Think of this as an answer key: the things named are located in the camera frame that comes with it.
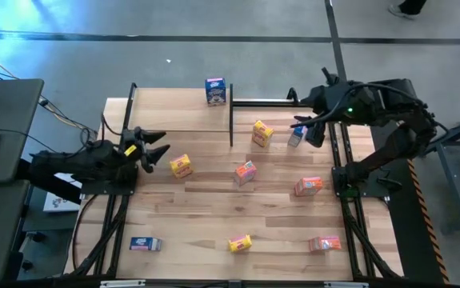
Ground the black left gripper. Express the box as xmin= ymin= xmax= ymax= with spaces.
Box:
xmin=120 ymin=126 xmax=172 ymax=174

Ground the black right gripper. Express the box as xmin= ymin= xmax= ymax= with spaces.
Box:
xmin=293 ymin=66 xmax=351 ymax=149

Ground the blue Frosted Flakes cereal box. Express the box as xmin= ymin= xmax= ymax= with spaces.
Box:
xmin=129 ymin=236 xmax=162 ymax=252
xmin=287 ymin=124 xmax=309 ymax=148
xmin=204 ymin=77 xmax=227 ymax=107

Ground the yellow Corn Pops cereal box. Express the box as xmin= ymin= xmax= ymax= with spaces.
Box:
xmin=228 ymin=234 xmax=253 ymax=254
xmin=169 ymin=154 xmax=194 ymax=179
xmin=251 ymin=119 xmax=274 ymax=148

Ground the orange Mini-Wheats cereal box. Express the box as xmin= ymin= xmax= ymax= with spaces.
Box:
xmin=308 ymin=235 xmax=342 ymax=254
xmin=294 ymin=176 xmax=324 ymax=198
xmin=234 ymin=160 xmax=258 ymax=187

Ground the white printed box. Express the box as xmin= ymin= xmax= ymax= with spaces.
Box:
xmin=42 ymin=172 xmax=83 ymax=213

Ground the black hazard-striped floor mat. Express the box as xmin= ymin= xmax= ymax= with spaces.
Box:
xmin=367 ymin=116 xmax=450 ymax=285

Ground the person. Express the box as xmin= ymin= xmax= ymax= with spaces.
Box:
xmin=388 ymin=0 xmax=429 ymax=20

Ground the wooden shelf black metal frame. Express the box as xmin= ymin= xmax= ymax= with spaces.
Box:
xmin=118 ymin=82 xmax=235 ymax=151

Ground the black aluminium rig frame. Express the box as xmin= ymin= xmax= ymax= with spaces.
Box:
xmin=64 ymin=86 xmax=406 ymax=282

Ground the black cable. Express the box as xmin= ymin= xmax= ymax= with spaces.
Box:
xmin=37 ymin=94 xmax=102 ymax=158
xmin=0 ymin=126 xmax=62 ymax=156

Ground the silver metal bracket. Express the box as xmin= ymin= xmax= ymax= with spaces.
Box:
xmin=324 ymin=281 xmax=370 ymax=288
xmin=100 ymin=279 xmax=146 ymax=288

